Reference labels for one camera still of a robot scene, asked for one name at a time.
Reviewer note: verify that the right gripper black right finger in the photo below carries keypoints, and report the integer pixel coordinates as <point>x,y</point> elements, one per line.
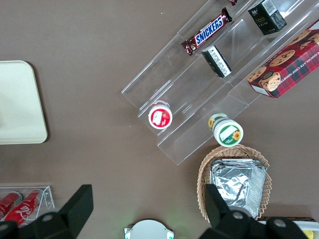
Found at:
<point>229,226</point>

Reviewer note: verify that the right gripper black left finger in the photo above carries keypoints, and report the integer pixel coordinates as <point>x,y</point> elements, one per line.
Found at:
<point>67,219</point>

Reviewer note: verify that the aluminium foil tray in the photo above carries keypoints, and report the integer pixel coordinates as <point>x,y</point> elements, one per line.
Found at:
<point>236,184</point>

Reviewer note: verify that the light oval wicker basket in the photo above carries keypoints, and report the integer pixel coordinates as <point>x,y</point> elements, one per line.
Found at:
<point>203,174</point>

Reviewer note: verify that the white rectangular snack tray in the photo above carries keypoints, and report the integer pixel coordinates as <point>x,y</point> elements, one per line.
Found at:
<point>312,226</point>

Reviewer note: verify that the beige rectangular plastic tray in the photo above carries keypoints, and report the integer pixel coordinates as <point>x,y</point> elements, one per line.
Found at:
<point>17,104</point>

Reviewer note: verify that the clear acrylic bottle rack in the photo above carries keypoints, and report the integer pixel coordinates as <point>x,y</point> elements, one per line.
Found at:
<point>48,199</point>

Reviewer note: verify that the red cola bottle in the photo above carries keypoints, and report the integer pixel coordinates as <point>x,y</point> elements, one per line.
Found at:
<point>7,203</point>
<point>23,206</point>

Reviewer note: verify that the yellow snack packet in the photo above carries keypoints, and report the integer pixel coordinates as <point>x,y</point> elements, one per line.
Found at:
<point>309,235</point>

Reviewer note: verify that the green lid yoghurt cup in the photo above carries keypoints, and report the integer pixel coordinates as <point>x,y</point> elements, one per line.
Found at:
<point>228,133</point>

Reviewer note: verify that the red lid yoghurt cup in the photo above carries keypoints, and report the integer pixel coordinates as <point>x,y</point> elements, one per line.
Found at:
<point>160,117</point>

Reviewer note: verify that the clear acrylic stepped stand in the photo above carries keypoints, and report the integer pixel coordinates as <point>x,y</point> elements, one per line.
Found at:
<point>174,82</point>

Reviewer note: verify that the black box with white label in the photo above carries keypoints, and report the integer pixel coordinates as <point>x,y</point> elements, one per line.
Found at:
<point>218,62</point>

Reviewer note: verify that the red tartan cookie box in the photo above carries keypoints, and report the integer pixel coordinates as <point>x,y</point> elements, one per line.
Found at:
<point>291,67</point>

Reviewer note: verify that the brown Snickers bar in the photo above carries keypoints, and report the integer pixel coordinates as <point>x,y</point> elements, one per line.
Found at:
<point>233,2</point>
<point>208,32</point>

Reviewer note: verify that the black small carton box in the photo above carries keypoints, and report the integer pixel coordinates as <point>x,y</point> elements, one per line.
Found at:
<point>266,17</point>

